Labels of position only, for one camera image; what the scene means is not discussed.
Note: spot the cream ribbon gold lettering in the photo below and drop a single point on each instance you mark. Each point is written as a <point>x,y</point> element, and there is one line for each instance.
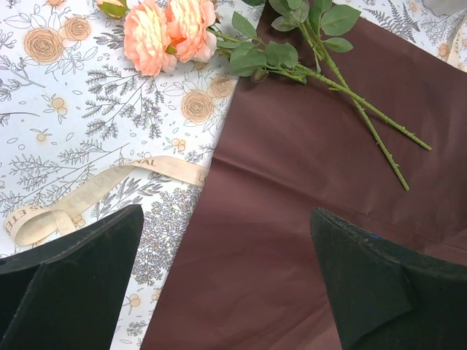
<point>33,224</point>

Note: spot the red paper bouquet wrap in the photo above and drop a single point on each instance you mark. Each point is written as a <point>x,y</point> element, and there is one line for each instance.
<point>246,275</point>

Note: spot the peach double rose stem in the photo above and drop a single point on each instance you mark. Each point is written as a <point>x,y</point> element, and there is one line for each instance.
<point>157,38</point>

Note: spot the pink artificial flower bunch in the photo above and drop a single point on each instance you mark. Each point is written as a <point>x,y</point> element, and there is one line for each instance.
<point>322,25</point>

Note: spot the floral patterned table mat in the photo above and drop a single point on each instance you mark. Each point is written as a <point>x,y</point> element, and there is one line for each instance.
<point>73,106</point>

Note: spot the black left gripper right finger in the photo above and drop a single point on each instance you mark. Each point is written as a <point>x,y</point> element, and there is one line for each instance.
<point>384,295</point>

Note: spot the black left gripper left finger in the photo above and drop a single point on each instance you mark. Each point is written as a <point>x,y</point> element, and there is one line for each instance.
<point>67,294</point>

